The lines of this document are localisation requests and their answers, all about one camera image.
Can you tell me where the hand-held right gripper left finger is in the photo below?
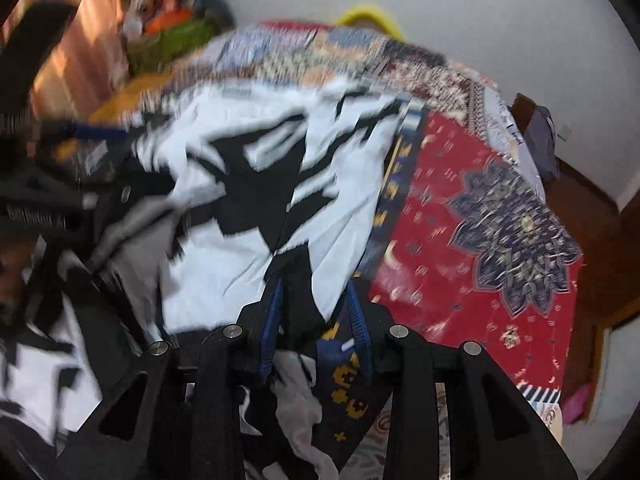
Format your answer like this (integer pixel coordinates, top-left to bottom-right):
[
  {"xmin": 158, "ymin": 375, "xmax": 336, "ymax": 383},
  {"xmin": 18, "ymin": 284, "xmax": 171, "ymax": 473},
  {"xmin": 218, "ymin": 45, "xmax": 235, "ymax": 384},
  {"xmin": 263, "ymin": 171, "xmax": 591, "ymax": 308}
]
[{"xmin": 50, "ymin": 279, "xmax": 287, "ymax": 480}]

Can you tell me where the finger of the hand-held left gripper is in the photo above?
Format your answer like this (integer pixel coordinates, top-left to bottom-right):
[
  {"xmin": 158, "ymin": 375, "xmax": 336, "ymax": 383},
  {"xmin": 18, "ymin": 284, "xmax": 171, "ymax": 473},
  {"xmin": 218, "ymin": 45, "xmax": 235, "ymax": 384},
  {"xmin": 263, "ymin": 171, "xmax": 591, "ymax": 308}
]
[
  {"xmin": 75, "ymin": 180, "xmax": 147, "ymax": 223},
  {"xmin": 44, "ymin": 119, "xmax": 137, "ymax": 157}
]

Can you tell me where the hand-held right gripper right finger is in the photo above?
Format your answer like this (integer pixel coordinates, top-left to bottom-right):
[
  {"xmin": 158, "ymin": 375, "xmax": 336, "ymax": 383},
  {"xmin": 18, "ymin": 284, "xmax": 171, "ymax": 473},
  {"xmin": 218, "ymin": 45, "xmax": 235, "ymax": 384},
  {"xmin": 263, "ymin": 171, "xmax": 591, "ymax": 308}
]
[{"xmin": 344, "ymin": 279, "xmax": 577, "ymax": 480}]

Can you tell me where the white black patterned shirt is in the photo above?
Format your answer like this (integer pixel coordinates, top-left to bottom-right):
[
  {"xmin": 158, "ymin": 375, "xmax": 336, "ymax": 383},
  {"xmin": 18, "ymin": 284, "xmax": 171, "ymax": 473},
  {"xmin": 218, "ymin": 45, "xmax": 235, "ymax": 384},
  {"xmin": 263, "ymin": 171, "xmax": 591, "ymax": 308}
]
[{"xmin": 0, "ymin": 82, "xmax": 427, "ymax": 480}]

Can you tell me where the pink brown curtain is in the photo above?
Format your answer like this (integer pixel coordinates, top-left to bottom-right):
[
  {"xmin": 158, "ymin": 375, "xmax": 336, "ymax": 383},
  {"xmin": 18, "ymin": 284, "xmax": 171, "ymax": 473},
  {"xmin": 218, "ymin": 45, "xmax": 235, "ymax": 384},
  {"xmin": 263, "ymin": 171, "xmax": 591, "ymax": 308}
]
[{"xmin": 0, "ymin": 0, "xmax": 132, "ymax": 126}]

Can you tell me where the orange cloth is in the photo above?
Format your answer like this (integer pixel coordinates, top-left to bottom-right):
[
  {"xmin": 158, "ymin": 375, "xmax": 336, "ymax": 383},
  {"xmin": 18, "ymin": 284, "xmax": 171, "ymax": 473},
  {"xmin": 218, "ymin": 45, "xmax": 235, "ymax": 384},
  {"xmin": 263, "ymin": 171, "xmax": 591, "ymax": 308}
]
[{"xmin": 145, "ymin": 7, "xmax": 195, "ymax": 35}]

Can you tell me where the patchwork patterned blanket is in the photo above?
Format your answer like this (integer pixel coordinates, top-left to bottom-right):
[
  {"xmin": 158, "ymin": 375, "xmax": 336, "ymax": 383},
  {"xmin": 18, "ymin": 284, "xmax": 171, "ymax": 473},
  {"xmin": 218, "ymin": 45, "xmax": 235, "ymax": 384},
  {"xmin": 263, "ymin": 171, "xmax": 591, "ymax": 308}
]
[{"xmin": 90, "ymin": 20, "xmax": 587, "ymax": 480}]

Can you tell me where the dark teal garment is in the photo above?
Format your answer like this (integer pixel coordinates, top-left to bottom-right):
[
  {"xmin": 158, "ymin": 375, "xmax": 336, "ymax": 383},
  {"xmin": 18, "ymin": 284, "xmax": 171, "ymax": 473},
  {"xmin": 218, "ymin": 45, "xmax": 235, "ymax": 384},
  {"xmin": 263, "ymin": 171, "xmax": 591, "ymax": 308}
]
[{"xmin": 189, "ymin": 0, "xmax": 237, "ymax": 28}]

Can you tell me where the pink cloth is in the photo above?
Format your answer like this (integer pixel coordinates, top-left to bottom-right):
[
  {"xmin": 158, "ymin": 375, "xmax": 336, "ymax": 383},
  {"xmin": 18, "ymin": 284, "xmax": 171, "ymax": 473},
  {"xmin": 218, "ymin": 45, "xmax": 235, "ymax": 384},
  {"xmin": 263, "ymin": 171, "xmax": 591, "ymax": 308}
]
[{"xmin": 562, "ymin": 385, "xmax": 592, "ymax": 424}]

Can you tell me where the dark grey cloth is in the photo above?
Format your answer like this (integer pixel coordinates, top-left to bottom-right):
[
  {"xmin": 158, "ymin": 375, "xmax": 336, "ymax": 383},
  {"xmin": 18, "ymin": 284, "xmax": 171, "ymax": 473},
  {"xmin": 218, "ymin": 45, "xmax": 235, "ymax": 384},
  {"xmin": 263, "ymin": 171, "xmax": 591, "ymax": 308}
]
[{"xmin": 527, "ymin": 105, "xmax": 562, "ymax": 182}]

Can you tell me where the yellow curved foam tube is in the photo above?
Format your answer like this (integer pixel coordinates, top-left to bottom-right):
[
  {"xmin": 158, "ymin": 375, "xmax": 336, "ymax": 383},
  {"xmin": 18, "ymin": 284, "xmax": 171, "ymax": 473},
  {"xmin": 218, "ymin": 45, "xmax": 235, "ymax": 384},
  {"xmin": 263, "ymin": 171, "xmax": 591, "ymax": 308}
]
[{"xmin": 332, "ymin": 4, "xmax": 407, "ymax": 41}]

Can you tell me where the wooden bed frame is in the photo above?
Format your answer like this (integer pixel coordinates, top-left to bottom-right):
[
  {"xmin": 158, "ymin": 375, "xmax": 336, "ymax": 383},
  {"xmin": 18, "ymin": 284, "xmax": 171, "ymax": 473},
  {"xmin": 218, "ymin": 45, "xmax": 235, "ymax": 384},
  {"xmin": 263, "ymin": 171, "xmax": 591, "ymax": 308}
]
[{"xmin": 510, "ymin": 92, "xmax": 640, "ymax": 433}]

